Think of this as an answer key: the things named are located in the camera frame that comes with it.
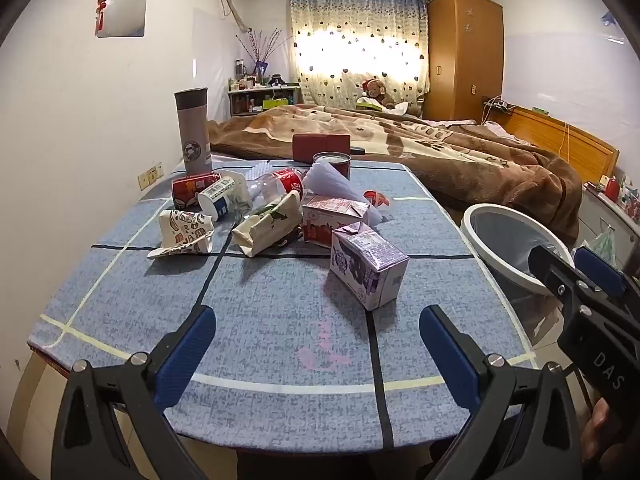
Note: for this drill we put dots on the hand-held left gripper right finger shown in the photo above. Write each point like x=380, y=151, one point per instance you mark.
x=450, y=355

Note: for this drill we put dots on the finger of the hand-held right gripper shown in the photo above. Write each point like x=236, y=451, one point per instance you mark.
x=597, y=270
x=550, y=270

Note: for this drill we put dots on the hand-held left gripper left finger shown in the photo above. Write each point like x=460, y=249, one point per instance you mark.
x=187, y=355

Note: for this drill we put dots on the white trash bin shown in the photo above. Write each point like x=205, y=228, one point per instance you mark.
x=472, y=230

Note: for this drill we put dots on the purple milk carton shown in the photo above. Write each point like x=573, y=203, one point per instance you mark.
x=365, y=265

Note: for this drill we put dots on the printed paper cup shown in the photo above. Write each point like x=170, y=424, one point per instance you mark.
x=185, y=230

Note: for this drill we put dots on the cream carton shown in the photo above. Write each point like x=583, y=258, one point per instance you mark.
x=265, y=230

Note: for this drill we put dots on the white blue paper cup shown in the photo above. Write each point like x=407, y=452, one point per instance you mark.
x=217, y=197

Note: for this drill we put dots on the red soda can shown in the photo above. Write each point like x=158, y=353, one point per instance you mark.
x=187, y=190

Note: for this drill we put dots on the red plastic wrapper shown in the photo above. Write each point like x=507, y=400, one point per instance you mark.
x=375, y=197

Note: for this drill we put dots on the pink milk carton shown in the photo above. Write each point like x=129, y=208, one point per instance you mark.
x=325, y=220

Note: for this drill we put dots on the clear plastic bottle red label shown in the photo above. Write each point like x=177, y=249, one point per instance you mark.
x=285, y=182

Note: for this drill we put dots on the dark red tin can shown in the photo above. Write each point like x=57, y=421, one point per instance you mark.
x=332, y=162

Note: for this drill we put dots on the person's right hand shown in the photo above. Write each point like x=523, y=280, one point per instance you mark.
x=597, y=430

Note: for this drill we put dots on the hanging plastic bag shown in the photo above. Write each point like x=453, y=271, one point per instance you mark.
x=602, y=247

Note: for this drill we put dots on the translucent bin liner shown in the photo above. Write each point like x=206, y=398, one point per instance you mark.
x=505, y=240

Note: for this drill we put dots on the grey nightstand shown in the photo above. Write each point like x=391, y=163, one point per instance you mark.
x=600, y=210

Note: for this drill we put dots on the colourful printed box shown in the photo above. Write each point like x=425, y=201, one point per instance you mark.
x=630, y=197

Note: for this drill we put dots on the red jar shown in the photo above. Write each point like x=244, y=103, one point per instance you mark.
x=611, y=189

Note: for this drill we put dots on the blue checked tablecloth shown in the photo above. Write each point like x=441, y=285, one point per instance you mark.
x=280, y=320

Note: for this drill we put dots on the wooden bed headboard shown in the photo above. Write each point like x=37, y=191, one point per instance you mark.
x=575, y=145

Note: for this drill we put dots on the pink pillow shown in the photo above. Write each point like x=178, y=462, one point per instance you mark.
x=500, y=132

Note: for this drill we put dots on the brown printed blanket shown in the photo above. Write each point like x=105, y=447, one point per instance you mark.
x=450, y=160

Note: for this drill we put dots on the power strip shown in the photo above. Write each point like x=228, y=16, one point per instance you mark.
x=496, y=105

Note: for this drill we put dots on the grey thermos tumbler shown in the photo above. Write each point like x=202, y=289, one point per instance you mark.
x=192, y=130

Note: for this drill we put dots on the wooden wardrobe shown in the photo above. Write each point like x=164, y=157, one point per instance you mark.
x=460, y=60

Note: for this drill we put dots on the green book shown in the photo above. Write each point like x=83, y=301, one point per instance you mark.
x=367, y=105

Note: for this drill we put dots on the dark red box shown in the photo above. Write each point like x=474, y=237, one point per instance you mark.
x=320, y=145

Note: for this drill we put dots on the brown teddy bear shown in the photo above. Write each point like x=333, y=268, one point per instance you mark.
x=375, y=91

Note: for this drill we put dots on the purple decorative branches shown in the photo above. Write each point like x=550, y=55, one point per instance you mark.
x=260, y=50

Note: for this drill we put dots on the dotted window curtain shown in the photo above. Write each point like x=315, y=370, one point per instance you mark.
x=350, y=20

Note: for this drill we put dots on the red knot ornament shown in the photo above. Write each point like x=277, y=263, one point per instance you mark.
x=101, y=10

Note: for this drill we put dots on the wall socket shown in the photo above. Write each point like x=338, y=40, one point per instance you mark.
x=147, y=179

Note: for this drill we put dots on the cluttered wall shelf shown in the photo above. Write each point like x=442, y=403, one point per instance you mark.
x=250, y=102

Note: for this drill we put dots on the wall mirror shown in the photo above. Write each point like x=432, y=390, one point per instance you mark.
x=125, y=10

